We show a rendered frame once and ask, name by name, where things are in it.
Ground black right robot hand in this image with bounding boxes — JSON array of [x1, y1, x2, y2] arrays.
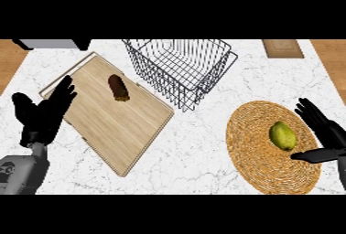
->
[[290, 97, 346, 190]]

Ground green pear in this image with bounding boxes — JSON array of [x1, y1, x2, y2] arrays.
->
[[268, 121, 298, 152]]

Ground grey appliance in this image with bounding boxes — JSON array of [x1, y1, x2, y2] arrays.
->
[[11, 39, 94, 51]]

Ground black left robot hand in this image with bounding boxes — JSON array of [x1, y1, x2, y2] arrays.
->
[[11, 74, 79, 149]]

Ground round woven wicker placemat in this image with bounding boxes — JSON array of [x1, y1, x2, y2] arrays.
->
[[225, 100, 323, 196]]

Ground brown oblong vegetable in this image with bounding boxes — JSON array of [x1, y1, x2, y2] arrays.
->
[[107, 74, 132, 102]]

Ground dark wire basket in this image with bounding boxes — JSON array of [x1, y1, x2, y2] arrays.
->
[[120, 39, 240, 112]]

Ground pale wooden cutting board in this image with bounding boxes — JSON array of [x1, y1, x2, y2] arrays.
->
[[39, 51, 177, 178]]

